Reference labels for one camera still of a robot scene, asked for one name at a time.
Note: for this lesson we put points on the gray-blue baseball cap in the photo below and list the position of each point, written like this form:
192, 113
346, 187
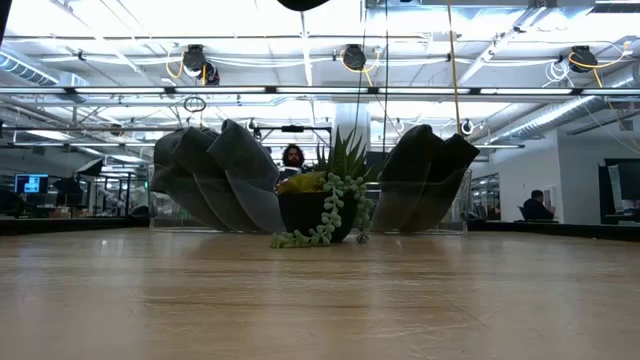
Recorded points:
250, 165
167, 170
205, 170

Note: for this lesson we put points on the dark charcoal baseball cap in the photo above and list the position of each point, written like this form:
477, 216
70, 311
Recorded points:
457, 160
410, 160

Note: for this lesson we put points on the potted succulent plant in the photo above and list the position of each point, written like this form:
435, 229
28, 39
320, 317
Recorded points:
315, 215

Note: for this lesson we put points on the person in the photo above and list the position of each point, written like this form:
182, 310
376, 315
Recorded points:
537, 207
292, 157

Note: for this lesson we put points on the clear plastic bin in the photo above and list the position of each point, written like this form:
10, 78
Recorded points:
160, 220
462, 210

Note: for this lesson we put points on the computer monitor with blue screen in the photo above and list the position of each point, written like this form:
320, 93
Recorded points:
31, 184

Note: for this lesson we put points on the black display screen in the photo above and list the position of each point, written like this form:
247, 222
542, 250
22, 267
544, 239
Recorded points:
630, 190

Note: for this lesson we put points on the silver ventilation duct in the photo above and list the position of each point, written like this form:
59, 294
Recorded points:
550, 117

